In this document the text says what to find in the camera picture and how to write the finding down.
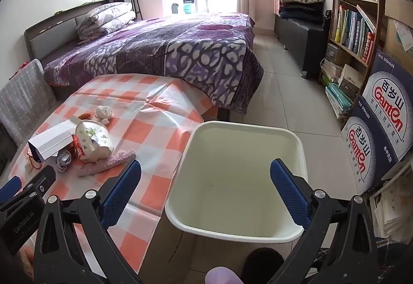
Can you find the white printed pillow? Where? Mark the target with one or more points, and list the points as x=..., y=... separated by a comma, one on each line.
x=103, y=27
x=109, y=11

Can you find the purple rounded object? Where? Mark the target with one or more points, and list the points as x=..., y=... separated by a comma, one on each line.
x=222, y=276

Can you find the red sausage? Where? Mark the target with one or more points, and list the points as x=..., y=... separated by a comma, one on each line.
x=85, y=116

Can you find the row of thick books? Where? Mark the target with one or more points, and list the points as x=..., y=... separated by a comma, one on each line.
x=353, y=31

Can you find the stack of white papers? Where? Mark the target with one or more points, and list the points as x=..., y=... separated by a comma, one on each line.
x=393, y=209

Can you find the navy water carton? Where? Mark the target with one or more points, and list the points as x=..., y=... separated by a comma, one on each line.
x=364, y=155
x=390, y=103

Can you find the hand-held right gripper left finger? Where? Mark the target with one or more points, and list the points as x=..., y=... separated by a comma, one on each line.
x=124, y=184

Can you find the black metal rack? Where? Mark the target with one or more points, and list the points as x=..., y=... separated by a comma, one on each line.
x=135, y=3

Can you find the black storage bench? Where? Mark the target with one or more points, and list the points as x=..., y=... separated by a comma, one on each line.
x=303, y=42

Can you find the bed with purple blanket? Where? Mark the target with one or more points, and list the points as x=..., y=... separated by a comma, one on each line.
x=180, y=48

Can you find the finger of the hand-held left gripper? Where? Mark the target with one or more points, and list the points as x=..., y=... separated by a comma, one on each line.
x=9, y=186
x=40, y=179

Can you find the purple fuzzy sock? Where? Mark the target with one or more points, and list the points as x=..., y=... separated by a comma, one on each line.
x=108, y=161

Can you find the white plastic trash bin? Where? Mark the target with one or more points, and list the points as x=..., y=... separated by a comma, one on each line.
x=232, y=180

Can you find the white carton box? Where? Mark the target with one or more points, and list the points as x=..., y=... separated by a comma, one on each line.
x=51, y=140

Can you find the pile of folded clothes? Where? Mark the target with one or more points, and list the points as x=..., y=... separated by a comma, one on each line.
x=300, y=3

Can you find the grey wrapper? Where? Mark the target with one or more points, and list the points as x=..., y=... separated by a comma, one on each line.
x=63, y=160

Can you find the orange checkered tablecloth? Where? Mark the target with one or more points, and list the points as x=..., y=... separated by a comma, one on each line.
x=151, y=116

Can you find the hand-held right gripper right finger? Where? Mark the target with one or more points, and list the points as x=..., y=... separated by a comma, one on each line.
x=288, y=193

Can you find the floral paper bag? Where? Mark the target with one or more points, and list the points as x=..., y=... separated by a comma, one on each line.
x=95, y=139

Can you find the black bag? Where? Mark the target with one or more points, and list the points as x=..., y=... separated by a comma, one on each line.
x=327, y=24

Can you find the brown cardboard box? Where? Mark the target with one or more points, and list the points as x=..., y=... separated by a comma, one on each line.
x=398, y=26

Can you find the grey checked cushion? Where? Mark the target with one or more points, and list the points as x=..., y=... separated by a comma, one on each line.
x=25, y=97

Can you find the white tissue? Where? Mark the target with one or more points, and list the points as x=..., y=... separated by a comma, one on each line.
x=104, y=113

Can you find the grey bed headboard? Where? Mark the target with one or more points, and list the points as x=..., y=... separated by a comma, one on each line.
x=48, y=35

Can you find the stack of teal books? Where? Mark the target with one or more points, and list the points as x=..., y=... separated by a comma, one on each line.
x=337, y=100

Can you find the white cardboard box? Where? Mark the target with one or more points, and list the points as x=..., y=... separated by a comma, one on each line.
x=351, y=79

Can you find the green basket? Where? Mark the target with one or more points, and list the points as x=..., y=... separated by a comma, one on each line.
x=188, y=7

